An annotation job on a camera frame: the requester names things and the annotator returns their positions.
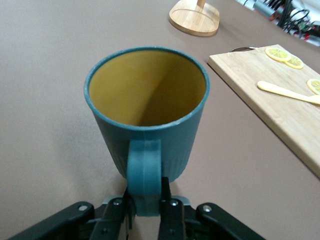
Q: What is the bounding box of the lemon slice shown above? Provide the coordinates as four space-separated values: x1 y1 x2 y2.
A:
264 46 292 63
284 55 305 70
306 78 320 96

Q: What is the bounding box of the bamboo cutting board, metal handle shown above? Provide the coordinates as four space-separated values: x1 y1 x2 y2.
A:
207 44 320 180

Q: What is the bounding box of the wooden mug rack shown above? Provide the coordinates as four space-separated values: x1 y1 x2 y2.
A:
168 0 221 38

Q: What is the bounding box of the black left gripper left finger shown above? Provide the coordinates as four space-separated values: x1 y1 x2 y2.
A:
89 189 137 240

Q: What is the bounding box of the teal cup with yellow inside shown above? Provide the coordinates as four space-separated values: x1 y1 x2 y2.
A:
83 46 210 217

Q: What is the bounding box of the yellow plastic knife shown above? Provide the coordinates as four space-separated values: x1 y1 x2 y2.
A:
256 80 320 105

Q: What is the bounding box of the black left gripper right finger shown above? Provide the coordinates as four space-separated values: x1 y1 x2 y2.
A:
157 176 188 240

